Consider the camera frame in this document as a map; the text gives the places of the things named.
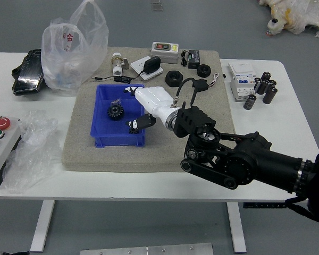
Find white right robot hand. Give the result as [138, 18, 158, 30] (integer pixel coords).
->
[123, 86, 180, 134]

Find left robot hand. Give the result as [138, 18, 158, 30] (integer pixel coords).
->
[0, 248, 30, 255]

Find black toothed gear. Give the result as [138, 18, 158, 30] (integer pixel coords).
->
[107, 104, 124, 121]

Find big black nut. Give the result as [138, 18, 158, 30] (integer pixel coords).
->
[165, 70, 184, 87]

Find blue plastic box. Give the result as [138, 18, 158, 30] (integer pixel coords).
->
[90, 83, 146, 148]

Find grey control box with buttons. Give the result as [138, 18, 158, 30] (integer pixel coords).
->
[0, 114, 22, 191]

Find black power adapter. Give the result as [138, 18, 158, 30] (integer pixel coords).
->
[144, 56, 162, 75]

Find white table leg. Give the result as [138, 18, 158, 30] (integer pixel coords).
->
[226, 201, 247, 253]
[29, 199, 56, 252]

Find black clamp block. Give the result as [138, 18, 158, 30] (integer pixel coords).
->
[193, 79, 208, 92]

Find brass valve white ends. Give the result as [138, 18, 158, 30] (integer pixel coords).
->
[111, 52, 130, 76]

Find small black power module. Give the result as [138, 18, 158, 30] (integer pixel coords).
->
[180, 49, 203, 70]

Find white circuit breaker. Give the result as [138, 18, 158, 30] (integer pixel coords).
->
[228, 62, 257, 102]

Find grey-brown mat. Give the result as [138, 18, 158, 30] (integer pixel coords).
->
[61, 47, 236, 173]

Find metal floor plate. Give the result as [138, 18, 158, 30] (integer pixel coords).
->
[150, 0, 164, 12]

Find crumpled clear plastic bag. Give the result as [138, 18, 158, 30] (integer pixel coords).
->
[2, 110, 60, 194]

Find white plastic bag red print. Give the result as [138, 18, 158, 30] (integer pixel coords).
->
[40, 0, 109, 97]

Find black plastic case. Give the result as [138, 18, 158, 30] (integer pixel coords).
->
[11, 48, 45, 96]

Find grey metal plate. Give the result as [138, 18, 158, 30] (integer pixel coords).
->
[79, 242, 214, 255]

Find black table control panel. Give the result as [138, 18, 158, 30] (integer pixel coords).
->
[242, 202, 287, 209]

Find plush toy in plastic wrap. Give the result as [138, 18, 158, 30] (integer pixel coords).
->
[257, 0, 319, 41]

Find black adapter cord with plug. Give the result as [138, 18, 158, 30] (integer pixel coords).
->
[91, 69, 147, 84]

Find grey switch box two buttons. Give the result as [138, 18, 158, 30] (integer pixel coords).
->
[150, 41, 180, 64]

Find red and white wire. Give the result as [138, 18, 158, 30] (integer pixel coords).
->
[207, 72, 221, 87]

